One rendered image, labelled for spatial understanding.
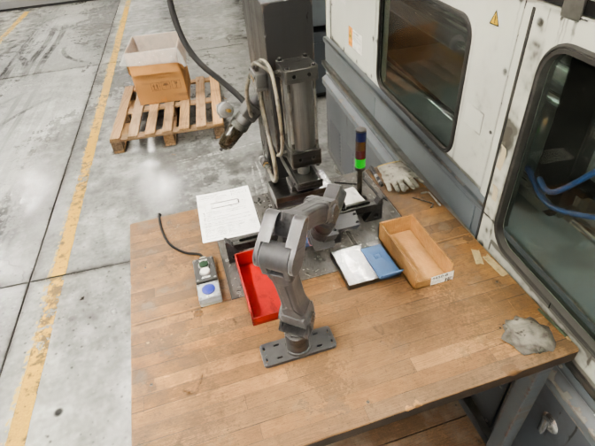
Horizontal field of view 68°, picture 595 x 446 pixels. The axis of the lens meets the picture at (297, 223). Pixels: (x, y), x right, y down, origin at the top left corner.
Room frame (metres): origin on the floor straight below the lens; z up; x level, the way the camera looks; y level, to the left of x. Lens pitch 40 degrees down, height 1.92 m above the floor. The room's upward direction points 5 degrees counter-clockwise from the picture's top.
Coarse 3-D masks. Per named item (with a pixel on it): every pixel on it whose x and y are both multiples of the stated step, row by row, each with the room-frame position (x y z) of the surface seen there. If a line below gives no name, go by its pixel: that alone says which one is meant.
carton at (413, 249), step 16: (384, 224) 1.11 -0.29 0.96; (400, 224) 1.12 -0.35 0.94; (416, 224) 1.10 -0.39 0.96; (384, 240) 1.06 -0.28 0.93; (400, 240) 1.08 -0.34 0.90; (416, 240) 1.07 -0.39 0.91; (432, 240) 1.00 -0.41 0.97; (400, 256) 0.96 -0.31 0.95; (416, 256) 1.00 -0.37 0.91; (432, 256) 0.99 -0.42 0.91; (416, 272) 0.87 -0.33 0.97; (432, 272) 0.93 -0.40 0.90; (448, 272) 0.89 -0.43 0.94; (416, 288) 0.87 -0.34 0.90
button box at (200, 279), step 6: (162, 228) 1.25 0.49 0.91; (162, 234) 1.22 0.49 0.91; (174, 246) 1.15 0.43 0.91; (186, 252) 1.11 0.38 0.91; (192, 252) 1.11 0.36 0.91; (204, 258) 1.05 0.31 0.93; (210, 258) 1.05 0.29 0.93; (198, 264) 1.02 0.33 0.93; (210, 264) 1.02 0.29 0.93; (198, 270) 1.00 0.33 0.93; (210, 270) 0.99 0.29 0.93; (198, 276) 0.97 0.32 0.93; (204, 276) 0.97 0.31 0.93; (210, 276) 0.97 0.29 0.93; (216, 276) 0.97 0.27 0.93; (198, 282) 0.95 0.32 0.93; (204, 282) 0.95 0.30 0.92
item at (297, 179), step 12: (288, 168) 1.15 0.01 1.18; (300, 168) 1.11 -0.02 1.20; (312, 168) 1.14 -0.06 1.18; (288, 180) 1.13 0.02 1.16; (300, 180) 1.08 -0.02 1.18; (312, 180) 1.08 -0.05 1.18; (324, 180) 1.13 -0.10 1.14; (276, 192) 1.09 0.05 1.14; (288, 192) 1.08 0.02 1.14; (300, 192) 1.08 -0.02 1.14; (312, 192) 1.08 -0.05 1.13; (324, 192) 1.09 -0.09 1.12; (276, 204) 1.06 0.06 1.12; (288, 204) 1.06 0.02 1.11
